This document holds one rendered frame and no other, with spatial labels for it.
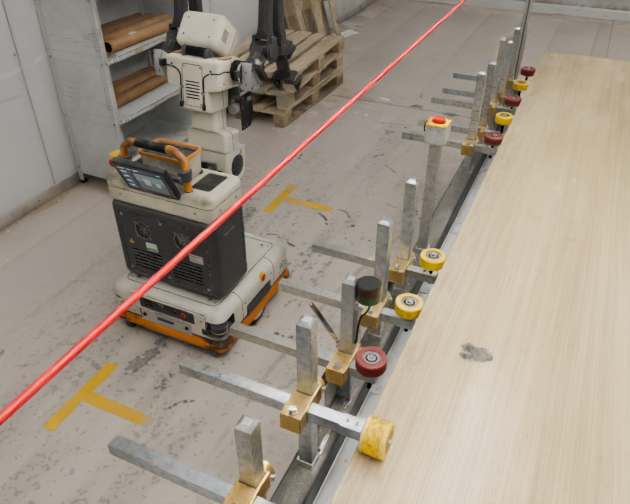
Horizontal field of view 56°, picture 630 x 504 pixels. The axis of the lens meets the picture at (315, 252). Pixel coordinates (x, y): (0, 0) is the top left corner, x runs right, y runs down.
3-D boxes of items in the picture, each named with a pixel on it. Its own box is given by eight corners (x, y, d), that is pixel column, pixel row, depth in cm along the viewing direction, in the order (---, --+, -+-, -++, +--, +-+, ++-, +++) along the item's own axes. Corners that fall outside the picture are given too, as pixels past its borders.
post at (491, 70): (472, 156, 299) (488, 61, 271) (473, 154, 301) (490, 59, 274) (479, 158, 298) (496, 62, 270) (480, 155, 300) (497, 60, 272)
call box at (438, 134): (422, 145, 196) (425, 123, 192) (428, 137, 202) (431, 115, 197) (443, 149, 194) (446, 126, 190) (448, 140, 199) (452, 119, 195)
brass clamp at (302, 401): (277, 426, 130) (276, 411, 127) (304, 384, 140) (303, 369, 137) (302, 436, 128) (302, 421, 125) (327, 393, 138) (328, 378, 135)
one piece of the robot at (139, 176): (194, 211, 240) (173, 176, 221) (125, 193, 252) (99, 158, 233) (206, 190, 245) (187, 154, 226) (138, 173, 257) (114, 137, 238)
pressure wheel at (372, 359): (349, 392, 154) (350, 361, 148) (360, 372, 160) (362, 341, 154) (378, 402, 152) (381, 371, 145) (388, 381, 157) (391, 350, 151)
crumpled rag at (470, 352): (454, 356, 151) (455, 349, 149) (463, 340, 155) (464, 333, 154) (487, 369, 147) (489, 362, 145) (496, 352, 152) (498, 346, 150)
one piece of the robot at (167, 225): (223, 325, 268) (203, 158, 219) (127, 293, 286) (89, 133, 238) (259, 283, 292) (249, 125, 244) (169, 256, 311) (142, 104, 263)
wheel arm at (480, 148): (401, 140, 278) (402, 131, 276) (403, 137, 281) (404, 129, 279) (494, 157, 264) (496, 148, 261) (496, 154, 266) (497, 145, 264)
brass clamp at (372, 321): (358, 325, 174) (358, 312, 171) (373, 298, 184) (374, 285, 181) (377, 331, 172) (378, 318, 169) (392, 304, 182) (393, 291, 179)
